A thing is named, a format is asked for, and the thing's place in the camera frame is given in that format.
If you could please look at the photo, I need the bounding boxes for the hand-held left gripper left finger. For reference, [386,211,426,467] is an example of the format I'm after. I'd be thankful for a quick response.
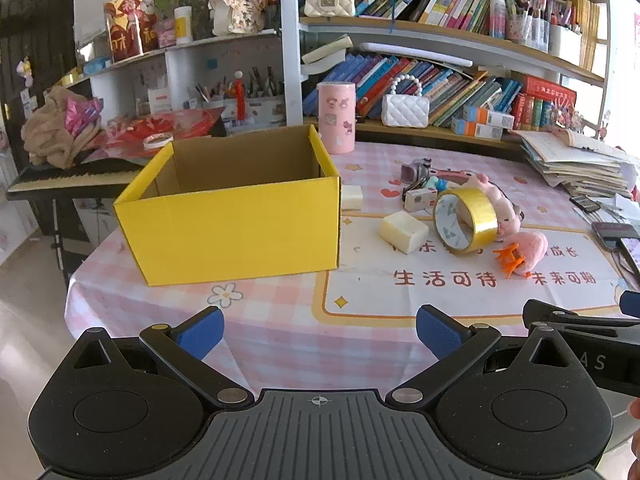
[64,306,253,409]

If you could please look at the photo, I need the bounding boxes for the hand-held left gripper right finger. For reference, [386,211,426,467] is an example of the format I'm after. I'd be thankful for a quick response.
[386,304,576,408]

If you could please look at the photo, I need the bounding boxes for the orange claw hair clip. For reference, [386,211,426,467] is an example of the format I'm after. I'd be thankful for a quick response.
[492,242,526,278]

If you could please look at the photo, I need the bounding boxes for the yellow cardboard box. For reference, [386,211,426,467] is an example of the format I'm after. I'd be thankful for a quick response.
[113,124,342,287]

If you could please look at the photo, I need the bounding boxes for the yellow tape roll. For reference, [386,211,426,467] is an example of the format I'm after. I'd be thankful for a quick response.
[433,188,500,255]

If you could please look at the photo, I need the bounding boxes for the small white staples box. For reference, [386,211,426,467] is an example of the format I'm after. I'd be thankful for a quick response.
[404,189,439,212]

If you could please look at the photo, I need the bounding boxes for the pink pig plush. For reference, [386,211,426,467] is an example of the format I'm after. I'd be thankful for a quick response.
[442,172,523,236]

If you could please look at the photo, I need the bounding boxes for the person's right hand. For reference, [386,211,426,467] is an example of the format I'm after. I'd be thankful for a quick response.
[628,396,640,463]

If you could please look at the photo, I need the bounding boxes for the stack of papers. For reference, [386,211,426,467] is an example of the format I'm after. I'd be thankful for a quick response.
[520,129,640,198]

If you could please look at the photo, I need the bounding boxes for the black keyboard stand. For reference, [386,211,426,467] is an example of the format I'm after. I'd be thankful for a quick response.
[50,197,92,291]

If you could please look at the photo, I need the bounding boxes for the row of small figurines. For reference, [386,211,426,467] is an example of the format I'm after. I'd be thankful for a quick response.
[550,104,617,137]

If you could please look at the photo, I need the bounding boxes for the white orange blue carton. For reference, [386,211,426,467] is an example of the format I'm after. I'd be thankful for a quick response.
[462,105,516,129]
[451,117,503,141]

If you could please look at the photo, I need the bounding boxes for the electric piano keyboard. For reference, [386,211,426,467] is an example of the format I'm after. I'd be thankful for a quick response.
[6,157,146,202]

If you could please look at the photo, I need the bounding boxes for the red paper decorations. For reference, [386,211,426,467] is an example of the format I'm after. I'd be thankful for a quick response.
[95,109,227,152]

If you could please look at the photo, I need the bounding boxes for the row of thick red books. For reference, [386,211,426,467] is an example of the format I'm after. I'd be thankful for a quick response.
[510,74,577,133]

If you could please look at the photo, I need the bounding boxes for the white quilted handbag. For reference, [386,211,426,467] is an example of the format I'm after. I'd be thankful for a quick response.
[381,74,430,129]

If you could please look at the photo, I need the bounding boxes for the white desk organizer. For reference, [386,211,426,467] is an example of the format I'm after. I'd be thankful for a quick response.
[222,94,286,128]

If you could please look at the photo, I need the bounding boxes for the pink stickered cylinder container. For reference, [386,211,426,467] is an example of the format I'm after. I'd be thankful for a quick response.
[318,81,357,155]

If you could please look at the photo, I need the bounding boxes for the red slim figurine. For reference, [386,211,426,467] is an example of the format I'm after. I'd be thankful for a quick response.
[234,70,249,122]

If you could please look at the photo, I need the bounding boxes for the row of leaning blue books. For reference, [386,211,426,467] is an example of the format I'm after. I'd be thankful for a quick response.
[345,52,523,128]

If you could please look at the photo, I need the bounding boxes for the pink foil wrapper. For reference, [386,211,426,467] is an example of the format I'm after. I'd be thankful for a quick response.
[65,97,104,136]

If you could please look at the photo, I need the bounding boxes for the beige crumpled cloth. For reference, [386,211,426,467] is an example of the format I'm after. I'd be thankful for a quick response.
[21,86,103,168]

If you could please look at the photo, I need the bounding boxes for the white corner shelf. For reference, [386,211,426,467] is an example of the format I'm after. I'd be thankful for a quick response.
[75,30,287,131]

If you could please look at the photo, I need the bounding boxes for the white pen holder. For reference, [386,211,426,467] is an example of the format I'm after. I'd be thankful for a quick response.
[547,24,583,66]

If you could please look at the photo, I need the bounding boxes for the white rolled paper tube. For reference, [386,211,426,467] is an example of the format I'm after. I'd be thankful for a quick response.
[360,42,473,67]

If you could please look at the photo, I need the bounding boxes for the wooden bookshelf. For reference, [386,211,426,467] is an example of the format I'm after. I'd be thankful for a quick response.
[280,0,613,150]

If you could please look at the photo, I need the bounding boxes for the thick cream book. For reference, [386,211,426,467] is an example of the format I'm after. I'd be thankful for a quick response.
[301,34,353,65]

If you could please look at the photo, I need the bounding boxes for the white jar yellow label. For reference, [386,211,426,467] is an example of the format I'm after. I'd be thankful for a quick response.
[174,6,194,44]

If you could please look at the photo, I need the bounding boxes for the red gift bag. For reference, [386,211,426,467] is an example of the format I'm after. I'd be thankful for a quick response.
[104,0,157,63]

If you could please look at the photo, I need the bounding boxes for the pastel glitter bottle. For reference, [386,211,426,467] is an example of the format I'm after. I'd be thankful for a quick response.
[490,0,507,38]

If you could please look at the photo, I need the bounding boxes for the floral dress doll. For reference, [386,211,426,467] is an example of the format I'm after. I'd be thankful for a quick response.
[210,0,266,36]

